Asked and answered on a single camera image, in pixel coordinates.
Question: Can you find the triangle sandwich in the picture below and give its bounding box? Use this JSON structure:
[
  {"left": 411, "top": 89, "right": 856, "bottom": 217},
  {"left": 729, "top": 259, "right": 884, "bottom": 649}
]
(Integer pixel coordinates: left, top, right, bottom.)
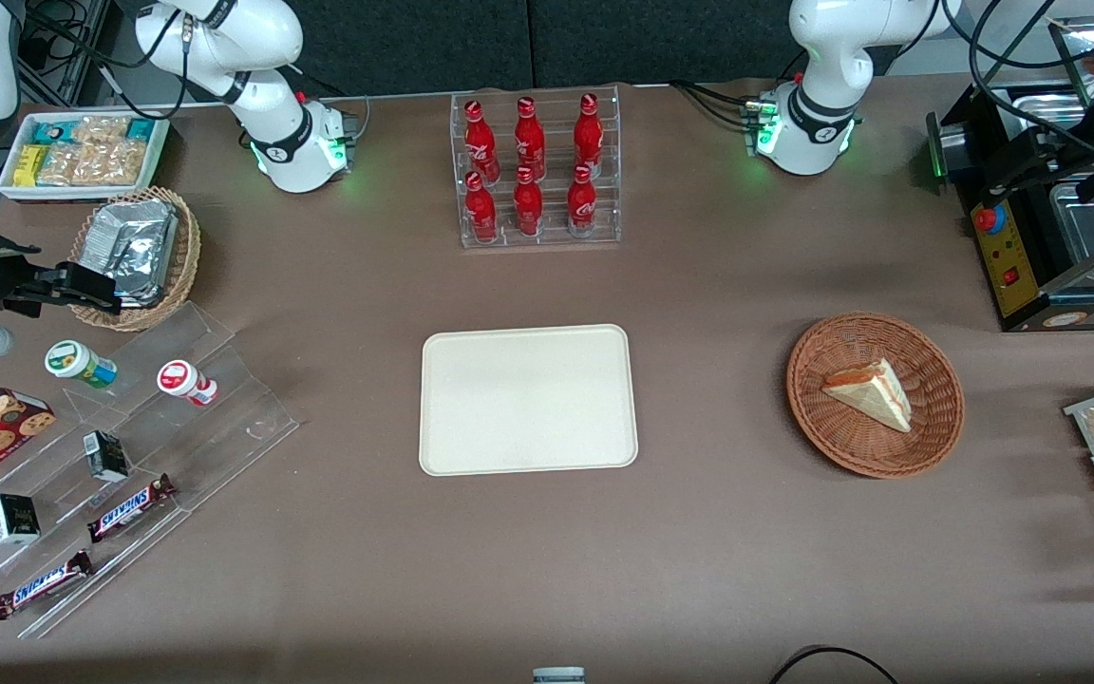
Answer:
[{"left": 821, "top": 357, "right": 914, "bottom": 434}]

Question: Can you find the white rectangular snack tray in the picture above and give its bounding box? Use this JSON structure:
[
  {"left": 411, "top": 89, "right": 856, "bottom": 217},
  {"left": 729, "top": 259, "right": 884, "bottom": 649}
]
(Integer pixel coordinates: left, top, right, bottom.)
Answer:
[{"left": 0, "top": 112, "right": 171, "bottom": 202}]

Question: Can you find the small tan wicker basket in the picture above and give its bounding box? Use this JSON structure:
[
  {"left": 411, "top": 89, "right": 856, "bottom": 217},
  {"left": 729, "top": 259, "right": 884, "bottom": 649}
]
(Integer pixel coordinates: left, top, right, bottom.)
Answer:
[{"left": 69, "top": 186, "right": 202, "bottom": 332}]

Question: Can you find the round brown wicker basket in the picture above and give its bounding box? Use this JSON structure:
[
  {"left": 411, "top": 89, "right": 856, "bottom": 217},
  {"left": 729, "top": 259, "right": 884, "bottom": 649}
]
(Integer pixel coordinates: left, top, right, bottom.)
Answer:
[{"left": 786, "top": 313, "right": 966, "bottom": 479}]

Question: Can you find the beige plastic tray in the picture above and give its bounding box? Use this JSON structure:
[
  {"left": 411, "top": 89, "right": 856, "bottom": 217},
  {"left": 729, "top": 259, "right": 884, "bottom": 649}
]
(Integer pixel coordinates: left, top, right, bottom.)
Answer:
[{"left": 419, "top": 324, "right": 639, "bottom": 477}]

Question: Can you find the green lid white cup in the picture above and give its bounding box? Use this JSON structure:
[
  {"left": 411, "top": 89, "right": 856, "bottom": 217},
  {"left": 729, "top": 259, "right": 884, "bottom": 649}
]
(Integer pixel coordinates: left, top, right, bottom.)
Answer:
[{"left": 45, "top": 340, "right": 119, "bottom": 390}]

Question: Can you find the silver foil pack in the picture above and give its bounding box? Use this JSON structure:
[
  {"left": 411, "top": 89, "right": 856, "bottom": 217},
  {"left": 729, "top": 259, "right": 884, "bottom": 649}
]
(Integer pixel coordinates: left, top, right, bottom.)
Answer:
[
  {"left": 82, "top": 198, "right": 179, "bottom": 297},
  {"left": 115, "top": 275, "right": 178, "bottom": 309}
]

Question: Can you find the black food warmer machine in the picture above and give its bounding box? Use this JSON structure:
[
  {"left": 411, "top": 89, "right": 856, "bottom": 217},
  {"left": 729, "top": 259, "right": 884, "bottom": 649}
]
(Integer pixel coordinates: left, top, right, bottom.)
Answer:
[{"left": 927, "top": 14, "right": 1094, "bottom": 332}]

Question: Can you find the clear bag of crackers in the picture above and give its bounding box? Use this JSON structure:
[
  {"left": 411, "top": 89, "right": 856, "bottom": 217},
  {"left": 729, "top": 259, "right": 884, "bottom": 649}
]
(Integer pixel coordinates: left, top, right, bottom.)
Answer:
[
  {"left": 72, "top": 141, "right": 147, "bottom": 186},
  {"left": 72, "top": 116, "right": 130, "bottom": 148},
  {"left": 37, "top": 142, "right": 83, "bottom": 186}
]

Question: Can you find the yellow snack packet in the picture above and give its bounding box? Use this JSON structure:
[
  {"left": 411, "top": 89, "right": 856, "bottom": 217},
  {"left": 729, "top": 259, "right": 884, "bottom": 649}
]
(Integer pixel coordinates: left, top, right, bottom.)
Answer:
[{"left": 13, "top": 144, "right": 49, "bottom": 188}]

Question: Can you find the red lid white cup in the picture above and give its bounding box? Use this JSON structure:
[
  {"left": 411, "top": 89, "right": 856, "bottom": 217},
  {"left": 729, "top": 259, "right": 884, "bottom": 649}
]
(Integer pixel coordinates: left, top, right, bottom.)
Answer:
[{"left": 157, "top": 359, "right": 218, "bottom": 408}]

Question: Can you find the small black carton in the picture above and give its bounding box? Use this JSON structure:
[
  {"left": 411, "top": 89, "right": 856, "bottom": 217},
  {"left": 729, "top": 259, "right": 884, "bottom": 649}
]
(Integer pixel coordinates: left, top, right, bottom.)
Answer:
[
  {"left": 0, "top": 493, "right": 41, "bottom": 545},
  {"left": 83, "top": 430, "right": 130, "bottom": 483}
]

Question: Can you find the clear acrylic step display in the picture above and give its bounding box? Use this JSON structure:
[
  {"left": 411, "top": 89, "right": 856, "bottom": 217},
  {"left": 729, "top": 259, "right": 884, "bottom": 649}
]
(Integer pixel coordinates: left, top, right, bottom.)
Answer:
[{"left": 0, "top": 302, "right": 299, "bottom": 639}]

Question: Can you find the brown Snickers bar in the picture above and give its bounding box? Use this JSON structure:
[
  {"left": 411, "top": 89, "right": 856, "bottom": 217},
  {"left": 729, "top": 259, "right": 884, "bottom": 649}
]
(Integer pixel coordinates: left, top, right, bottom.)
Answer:
[
  {"left": 87, "top": 473, "right": 176, "bottom": 543},
  {"left": 0, "top": 550, "right": 94, "bottom": 620}
]

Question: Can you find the black equipment rack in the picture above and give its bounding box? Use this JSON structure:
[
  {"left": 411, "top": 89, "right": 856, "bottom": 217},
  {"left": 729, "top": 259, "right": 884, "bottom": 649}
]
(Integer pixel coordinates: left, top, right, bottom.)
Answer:
[{"left": 20, "top": 0, "right": 113, "bottom": 105}]

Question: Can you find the dark fabric partition panel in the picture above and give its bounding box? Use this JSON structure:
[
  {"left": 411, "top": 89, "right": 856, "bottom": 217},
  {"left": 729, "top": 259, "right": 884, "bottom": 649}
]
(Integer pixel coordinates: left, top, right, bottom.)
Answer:
[
  {"left": 286, "top": 0, "right": 531, "bottom": 98},
  {"left": 530, "top": 0, "right": 800, "bottom": 88}
]

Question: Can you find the red cola bottle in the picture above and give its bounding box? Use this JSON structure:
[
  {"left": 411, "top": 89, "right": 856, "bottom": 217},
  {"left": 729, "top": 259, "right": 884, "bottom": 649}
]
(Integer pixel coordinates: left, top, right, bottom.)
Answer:
[
  {"left": 574, "top": 93, "right": 605, "bottom": 180},
  {"left": 513, "top": 166, "right": 544, "bottom": 238},
  {"left": 464, "top": 171, "right": 499, "bottom": 244},
  {"left": 515, "top": 97, "right": 546, "bottom": 181},
  {"left": 567, "top": 163, "right": 598, "bottom": 238},
  {"left": 464, "top": 100, "right": 500, "bottom": 183}
]

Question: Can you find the clear acrylic bottle rack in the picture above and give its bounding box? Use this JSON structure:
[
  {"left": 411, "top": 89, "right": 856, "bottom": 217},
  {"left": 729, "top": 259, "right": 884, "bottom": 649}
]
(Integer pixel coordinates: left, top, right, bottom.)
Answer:
[{"left": 450, "top": 85, "right": 622, "bottom": 250}]

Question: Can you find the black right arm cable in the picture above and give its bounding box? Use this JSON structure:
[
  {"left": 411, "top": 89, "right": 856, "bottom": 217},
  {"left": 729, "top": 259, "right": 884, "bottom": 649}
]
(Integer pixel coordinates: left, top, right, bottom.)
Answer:
[{"left": 25, "top": 0, "right": 192, "bottom": 120}]

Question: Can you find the black cable loop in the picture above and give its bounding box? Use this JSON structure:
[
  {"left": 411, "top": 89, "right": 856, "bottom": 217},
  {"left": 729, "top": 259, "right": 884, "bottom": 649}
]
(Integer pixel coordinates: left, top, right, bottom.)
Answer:
[{"left": 768, "top": 646, "right": 899, "bottom": 684}]

